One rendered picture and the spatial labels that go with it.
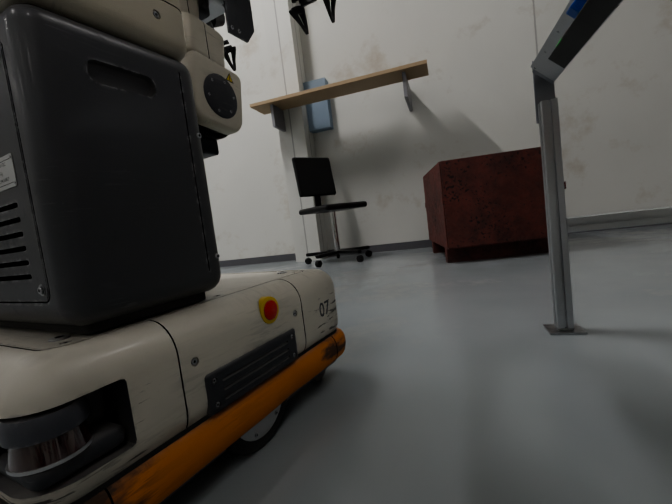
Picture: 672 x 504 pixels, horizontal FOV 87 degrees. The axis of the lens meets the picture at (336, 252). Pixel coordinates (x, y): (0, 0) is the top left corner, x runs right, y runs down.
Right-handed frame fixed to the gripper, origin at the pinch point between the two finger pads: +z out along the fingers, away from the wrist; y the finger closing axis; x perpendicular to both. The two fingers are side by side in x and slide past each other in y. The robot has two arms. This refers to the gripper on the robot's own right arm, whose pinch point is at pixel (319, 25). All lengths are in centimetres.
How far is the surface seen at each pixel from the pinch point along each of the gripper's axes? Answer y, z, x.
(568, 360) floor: -61, 87, 45
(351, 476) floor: -32, 65, 93
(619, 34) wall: -114, 66, -318
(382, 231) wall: 102, 183, -203
